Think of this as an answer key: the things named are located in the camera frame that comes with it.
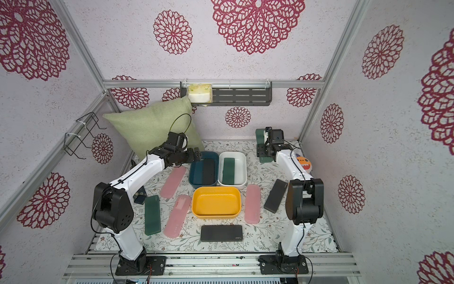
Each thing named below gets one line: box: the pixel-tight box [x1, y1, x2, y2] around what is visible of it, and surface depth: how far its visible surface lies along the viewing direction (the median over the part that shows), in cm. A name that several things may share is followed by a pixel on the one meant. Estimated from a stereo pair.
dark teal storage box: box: [189, 151, 220, 189], surface depth 105 cm
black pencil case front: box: [200, 224, 243, 242], surface depth 84 cm
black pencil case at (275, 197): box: [263, 178, 288, 214], surface depth 96 cm
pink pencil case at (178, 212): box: [163, 194, 192, 240], surface depth 90 cm
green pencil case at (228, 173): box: [222, 157, 235, 185], surface depth 106 cm
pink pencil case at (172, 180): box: [160, 166, 187, 199], surface depth 102 cm
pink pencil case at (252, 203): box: [244, 184, 262, 225], surface depth 94 cm
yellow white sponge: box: [187, 83, 213, 104], surface depth 92 cm
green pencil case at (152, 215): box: [144, 194, 162, 236], surface depth 88 cm
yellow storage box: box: [191, 186, 242, 219], surface depth 94 cm
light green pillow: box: [102, 95, 205, 161], surface depth 87 cm
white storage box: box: [217, 151, 248, 187], surface depth 107 cm
